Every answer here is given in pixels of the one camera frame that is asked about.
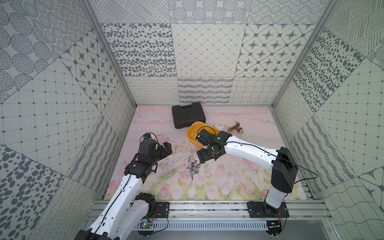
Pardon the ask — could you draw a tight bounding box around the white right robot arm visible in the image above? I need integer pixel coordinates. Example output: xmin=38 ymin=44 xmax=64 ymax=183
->
xmin=196 ymin=128 xmax=299 ymax=210

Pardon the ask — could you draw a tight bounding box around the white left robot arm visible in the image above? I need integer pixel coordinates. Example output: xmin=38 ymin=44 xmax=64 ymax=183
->
xmin=75 ymin=137 xmax=173 ymax=240

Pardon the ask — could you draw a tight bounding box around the yellow plastic storage box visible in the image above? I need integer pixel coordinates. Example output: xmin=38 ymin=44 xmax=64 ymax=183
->
xmin=186 ymin=122 xmax=219 ymax=149

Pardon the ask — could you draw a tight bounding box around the pile of metal bits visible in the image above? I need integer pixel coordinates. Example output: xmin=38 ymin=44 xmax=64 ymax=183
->
xmin=187 ymin=155 xmax=201 ymax=180

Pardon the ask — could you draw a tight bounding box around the white pipe tee fitting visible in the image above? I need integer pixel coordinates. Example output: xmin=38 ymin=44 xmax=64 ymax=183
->
xmin=214 ymin=124 xmax=225 ymax=131

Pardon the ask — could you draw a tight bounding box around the brown water tap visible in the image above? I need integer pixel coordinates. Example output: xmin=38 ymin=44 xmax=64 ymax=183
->
xmin=228 ymin=121 xmax=244 ymax=134

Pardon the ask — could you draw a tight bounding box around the black plastic tool case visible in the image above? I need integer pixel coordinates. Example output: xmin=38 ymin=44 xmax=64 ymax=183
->
xmin=172 ymin=102 xmax=206 ymax=129

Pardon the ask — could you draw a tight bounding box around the small green circuit board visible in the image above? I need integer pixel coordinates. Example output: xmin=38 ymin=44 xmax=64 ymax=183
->
xmin=140 ymin=221 xmax=152 ymax=229

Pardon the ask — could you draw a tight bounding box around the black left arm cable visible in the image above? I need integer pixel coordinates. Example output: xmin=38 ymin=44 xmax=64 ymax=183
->
xmin=89 ymin=172 xmax=133 ymax=238

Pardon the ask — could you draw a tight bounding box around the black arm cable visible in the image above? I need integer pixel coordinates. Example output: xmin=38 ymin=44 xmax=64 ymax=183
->
xmin=89 ymin=172 xmax=133 ymax=238
xmin=227 ymin=140 xmax=319 ymax=185

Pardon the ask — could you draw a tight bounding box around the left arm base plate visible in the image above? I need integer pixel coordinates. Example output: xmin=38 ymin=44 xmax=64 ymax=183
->
xmin=145 ymin=202 xmax=170 ymax=219

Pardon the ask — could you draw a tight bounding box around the aluminium mounting rail frame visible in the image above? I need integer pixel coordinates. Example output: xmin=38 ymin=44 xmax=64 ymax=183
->
xmin=134 ymin=199 xmax=334 ymax=235

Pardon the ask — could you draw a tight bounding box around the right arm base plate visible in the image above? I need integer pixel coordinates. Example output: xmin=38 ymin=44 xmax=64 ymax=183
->
xmin=247 ymin=201 xmax=290 ymax=218

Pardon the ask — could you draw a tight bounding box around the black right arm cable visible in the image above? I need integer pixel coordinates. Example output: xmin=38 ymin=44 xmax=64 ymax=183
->
xmin=227 ymin=140 xmax=319 ymax=185

